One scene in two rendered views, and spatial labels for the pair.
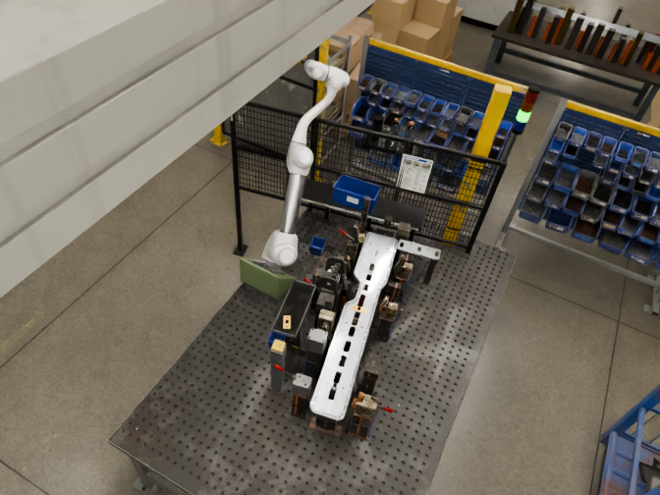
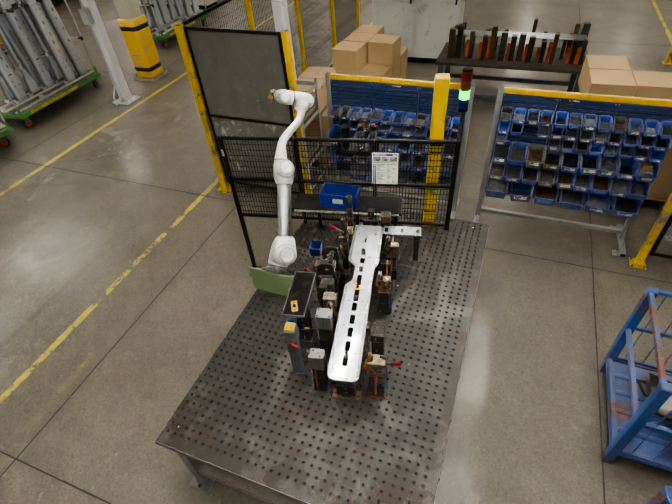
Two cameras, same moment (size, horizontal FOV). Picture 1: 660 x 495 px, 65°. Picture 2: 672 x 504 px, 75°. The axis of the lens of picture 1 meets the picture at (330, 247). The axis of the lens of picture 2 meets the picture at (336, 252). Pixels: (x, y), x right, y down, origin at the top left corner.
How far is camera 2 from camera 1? 0.38 m
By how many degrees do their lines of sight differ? 4
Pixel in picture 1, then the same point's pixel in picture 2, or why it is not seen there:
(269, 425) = (297, 402)
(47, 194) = not seen: outside the picture
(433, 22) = (384, 61)
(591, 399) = (583, 336)
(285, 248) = (284, 248)
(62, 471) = (126, 484)
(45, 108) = not seen: outside the picture
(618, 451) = (616, 374)
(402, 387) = (409, 349)
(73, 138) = not seen: outside the picture
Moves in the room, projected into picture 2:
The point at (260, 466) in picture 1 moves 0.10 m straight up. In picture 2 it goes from (294, 438) to (291, 430)
